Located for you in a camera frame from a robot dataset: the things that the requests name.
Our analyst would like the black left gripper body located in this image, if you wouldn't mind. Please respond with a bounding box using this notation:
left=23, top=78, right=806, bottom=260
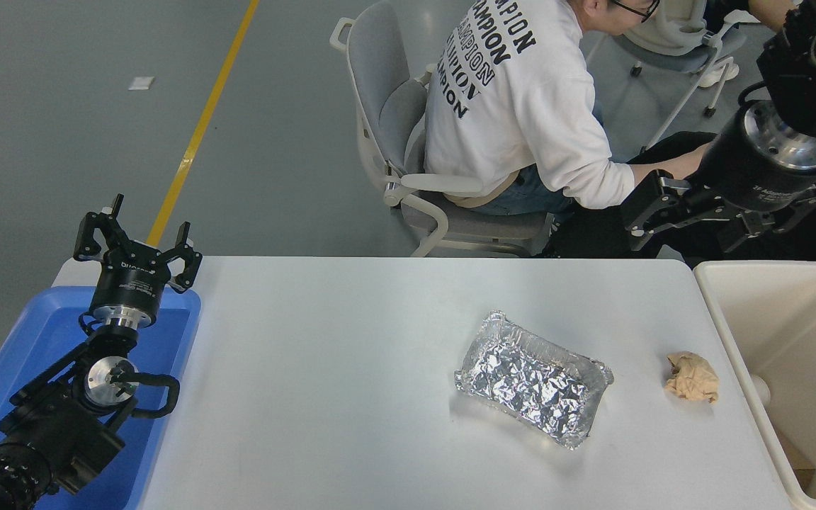
left=91, top=241, right=172, bottom=314

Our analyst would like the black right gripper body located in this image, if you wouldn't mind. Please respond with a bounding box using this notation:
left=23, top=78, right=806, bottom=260
left=695, top=106, right=816, bottom=213

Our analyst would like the silver foil tray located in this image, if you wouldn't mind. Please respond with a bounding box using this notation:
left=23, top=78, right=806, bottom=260
left=454, top=310, right=615, bottom=451

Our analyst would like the person's hand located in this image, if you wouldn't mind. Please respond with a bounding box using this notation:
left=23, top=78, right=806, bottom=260
left=669, top=149, right=709, bottom=181

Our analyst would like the person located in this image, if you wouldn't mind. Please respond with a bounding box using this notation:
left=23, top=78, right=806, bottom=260
left=543, top=120, right=816, bottom=277
left=705, top=0, right=802, bottom=33
left=422, top=0, right=708, bottom=217

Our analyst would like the blue plastic tray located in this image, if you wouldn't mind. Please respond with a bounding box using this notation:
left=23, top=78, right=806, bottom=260
left=0, top=285, right=202, bottom=510

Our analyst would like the large pale bin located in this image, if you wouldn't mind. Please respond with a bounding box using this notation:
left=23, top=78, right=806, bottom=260
left=693, top=260, right=816, bottom=510

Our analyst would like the grey white-framed chair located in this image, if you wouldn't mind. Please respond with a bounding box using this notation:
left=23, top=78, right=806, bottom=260
left=330, top=0, right=554, bottom=258
left=585, top=0, right=749, bottom=149

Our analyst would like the crumpled tan paper ball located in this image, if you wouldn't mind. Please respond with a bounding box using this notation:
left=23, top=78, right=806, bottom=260
left=664, top=351, right=721, bottom=404

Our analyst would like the brown cardboard piece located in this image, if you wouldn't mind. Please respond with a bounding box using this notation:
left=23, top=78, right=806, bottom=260
left=776, top=429, right=816, bottom=490

